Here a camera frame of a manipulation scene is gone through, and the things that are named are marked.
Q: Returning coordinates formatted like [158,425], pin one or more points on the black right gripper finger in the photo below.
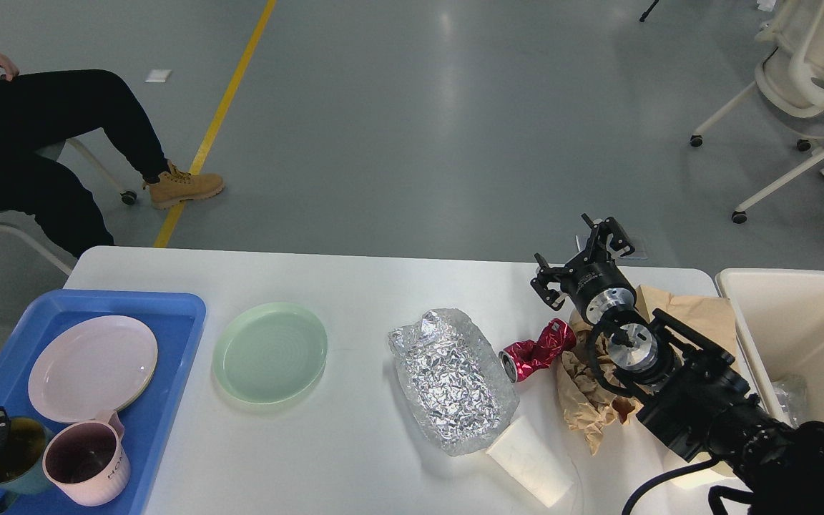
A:
[553,284]
[607,243]

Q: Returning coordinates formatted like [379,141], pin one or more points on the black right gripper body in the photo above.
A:
[598,290]

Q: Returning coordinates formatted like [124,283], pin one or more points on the pink HOME mug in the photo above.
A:
[87,460]

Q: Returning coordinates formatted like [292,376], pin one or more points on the crumpled aluminium foil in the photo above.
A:
[457,389]

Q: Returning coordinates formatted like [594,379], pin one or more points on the seated person in black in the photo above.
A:
[39,109]

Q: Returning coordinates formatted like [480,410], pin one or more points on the black tripod stand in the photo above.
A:
[648,11]

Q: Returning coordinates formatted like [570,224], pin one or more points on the blue plastic tray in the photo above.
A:
[176,319]

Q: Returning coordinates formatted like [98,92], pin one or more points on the white paper cup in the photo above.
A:
[525,457]

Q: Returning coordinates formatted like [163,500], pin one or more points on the clear plastic in bin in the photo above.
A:
[791,392]

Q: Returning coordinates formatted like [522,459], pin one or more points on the crushed red can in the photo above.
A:
[522,359]

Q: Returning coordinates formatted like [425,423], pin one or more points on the teal mug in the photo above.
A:
[21,467]

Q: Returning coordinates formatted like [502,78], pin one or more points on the tan work boot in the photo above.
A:
[174,186]

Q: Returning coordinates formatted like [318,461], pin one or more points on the white paper scrap on floor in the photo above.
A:
[158,76]

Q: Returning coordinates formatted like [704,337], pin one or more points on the beige plastic bin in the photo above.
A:
[780,327]

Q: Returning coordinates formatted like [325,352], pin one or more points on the pink plate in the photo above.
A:
[101,364]

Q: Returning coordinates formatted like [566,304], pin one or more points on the green plate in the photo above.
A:
[270,354]

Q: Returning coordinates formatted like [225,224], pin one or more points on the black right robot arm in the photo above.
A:
[692,400]

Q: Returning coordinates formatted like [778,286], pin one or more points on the crumpled brown paper bag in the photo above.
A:
[587,407]

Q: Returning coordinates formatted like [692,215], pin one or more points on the white office chair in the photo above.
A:
[790,80]

